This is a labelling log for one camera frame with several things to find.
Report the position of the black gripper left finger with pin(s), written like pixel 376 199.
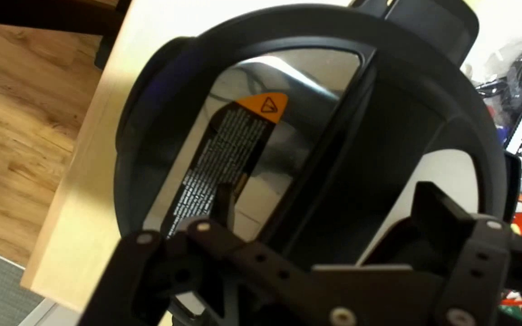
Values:
pixel 171 271

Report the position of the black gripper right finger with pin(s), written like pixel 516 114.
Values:
pixel 479 264

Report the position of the black cooker lid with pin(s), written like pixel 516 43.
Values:
pixel 394 119

